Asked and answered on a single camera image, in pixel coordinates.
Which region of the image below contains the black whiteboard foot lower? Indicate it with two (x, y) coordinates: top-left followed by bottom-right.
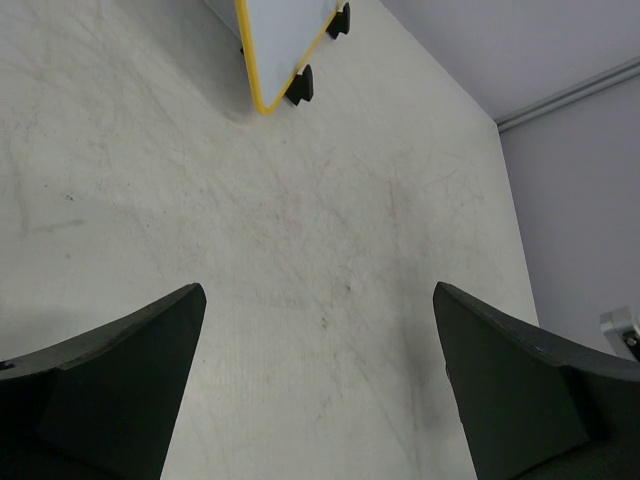
(285, 65), (314, 106)

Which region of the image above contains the right aluminium frame post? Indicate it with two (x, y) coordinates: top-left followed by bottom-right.
(495, 57), (640, 133)

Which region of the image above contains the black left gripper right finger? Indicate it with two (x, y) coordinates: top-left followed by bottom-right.
(433, 282), (639, 479)

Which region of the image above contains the black whiteboard foot upper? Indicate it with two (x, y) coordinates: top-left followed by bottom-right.
(326, 2), (351, 40)

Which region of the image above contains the aluminium front rail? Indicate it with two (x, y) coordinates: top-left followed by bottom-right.
(600, 306), (640, 362)

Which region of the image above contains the yellow framed whiteboard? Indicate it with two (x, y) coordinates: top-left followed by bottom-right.
(235, 0), (347, 115)

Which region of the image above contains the black whiteboard foot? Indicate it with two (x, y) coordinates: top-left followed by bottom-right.
(326, 2), (351, 40)
(285, 65), (314, 106)

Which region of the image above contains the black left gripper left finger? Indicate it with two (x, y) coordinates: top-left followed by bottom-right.
(1, 283), (206, 479)

